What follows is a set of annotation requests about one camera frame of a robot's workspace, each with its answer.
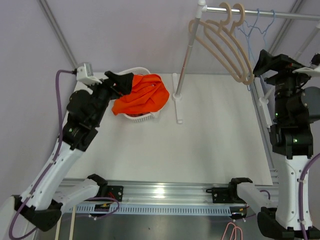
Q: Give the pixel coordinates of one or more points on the light blue wire hanger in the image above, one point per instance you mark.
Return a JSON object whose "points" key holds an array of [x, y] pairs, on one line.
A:
{"points": [[247, 31]]}

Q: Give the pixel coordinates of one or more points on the metal clothes rack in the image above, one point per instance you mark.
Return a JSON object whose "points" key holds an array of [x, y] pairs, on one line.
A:
{"points": [[239, 10]]}

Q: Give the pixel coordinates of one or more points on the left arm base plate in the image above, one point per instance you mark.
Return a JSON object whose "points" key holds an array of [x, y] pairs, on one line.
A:
{"points": [[115, 192]]}

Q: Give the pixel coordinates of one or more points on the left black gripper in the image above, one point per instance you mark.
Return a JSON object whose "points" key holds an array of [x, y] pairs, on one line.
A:
{"points": [[123, 84]]}

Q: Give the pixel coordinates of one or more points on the beige hanger lower left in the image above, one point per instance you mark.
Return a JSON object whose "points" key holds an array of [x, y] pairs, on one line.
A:
{"points": [[72, 225]]}

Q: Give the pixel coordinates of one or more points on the white cable duct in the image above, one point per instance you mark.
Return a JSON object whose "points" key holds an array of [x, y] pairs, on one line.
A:
{"points": [[147, 209]]}

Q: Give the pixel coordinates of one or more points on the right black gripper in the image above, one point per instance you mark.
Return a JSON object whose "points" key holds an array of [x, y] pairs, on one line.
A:
{"points": [[266, 61]]}

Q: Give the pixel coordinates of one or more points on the pink wire hanger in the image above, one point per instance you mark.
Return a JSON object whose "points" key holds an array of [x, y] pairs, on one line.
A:
{"points": [[235, 234]]}

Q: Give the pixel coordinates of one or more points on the pink t shirt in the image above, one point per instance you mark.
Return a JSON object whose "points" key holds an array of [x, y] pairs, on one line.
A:
{"points": [[137, 115]]}

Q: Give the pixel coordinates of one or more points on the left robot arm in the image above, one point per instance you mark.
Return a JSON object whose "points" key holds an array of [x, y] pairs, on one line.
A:
{"points": [[40, 204]]}

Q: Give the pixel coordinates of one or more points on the white plastic basket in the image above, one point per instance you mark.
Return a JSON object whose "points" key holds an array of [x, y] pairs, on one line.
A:
{"points": [[141, 71]]}

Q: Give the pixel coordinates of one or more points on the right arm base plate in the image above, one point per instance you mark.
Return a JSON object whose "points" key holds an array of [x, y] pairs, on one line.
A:
{"points": [[224, 195]]}

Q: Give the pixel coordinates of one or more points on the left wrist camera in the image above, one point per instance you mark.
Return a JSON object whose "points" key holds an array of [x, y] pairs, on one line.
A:
{"points": [[84, 74]]}

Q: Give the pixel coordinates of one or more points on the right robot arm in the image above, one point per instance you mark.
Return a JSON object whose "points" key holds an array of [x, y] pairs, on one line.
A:
{"points": [[296, 107]]}

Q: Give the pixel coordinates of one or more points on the beige wooden hanger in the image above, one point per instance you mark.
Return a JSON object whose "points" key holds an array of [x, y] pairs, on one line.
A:
{"points": [[235, 47], [215, 42]]}

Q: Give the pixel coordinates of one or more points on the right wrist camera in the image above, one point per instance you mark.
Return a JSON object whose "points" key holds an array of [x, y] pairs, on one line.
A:
{"points": [[314, 69]]}

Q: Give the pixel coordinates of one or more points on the orange t shirt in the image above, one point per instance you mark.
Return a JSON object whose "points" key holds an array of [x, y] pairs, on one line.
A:
{"points": [[148, 95]]}

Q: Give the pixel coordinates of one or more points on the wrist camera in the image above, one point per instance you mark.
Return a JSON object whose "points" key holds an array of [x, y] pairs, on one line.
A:
{"points": [[84, 74], [314, 69]]}

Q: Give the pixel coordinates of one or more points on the aluminium rail frame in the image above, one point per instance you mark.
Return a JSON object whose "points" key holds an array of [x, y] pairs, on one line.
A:
{"points": [[222, 136]]}

